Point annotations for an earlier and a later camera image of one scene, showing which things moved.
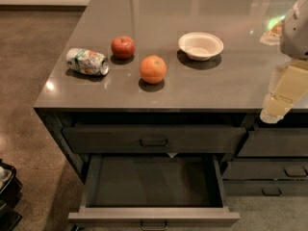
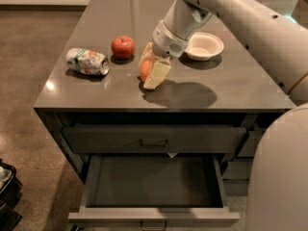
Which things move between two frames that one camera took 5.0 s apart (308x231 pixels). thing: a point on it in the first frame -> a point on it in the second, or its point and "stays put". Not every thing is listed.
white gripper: [295, 33] -> [166, 41]
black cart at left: [11, 194] stays put
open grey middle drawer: [153, 192] stays put
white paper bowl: [200, 45] stays put
